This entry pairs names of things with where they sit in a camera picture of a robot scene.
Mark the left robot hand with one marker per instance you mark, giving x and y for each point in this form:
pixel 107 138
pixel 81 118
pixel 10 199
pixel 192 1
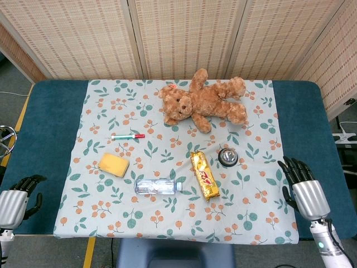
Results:
pixel 14 202

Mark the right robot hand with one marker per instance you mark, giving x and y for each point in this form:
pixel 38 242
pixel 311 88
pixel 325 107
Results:
pixel 309 195

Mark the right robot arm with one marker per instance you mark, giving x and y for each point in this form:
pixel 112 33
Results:
pixel 330 245

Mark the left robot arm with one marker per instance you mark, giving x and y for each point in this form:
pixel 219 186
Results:
pixel 5 245

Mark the black call bell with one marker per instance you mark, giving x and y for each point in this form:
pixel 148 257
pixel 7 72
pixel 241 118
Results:
pixel 227 158

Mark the gold snack package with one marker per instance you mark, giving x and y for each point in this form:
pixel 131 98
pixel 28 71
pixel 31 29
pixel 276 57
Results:
pixel 204 176

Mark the yellow sponge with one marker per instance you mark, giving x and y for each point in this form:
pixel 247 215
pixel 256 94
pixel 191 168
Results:
pixel 114 164

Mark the red and green marker pen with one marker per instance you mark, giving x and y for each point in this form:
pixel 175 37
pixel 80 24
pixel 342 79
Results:
pixel 127 136

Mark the floral patterned tablecloth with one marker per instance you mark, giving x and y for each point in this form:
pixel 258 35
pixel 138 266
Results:
pixel 178 167

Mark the brown teddy bear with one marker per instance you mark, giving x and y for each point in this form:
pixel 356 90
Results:
pixel 202 102

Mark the clear plastic water bottle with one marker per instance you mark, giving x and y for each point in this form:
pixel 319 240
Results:
pixel 157 186

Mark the folding woven screen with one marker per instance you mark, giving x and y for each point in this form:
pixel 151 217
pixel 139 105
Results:
pixel 178 36

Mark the metal stool frame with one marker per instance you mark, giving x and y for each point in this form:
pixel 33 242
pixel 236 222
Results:
pixel 6 139

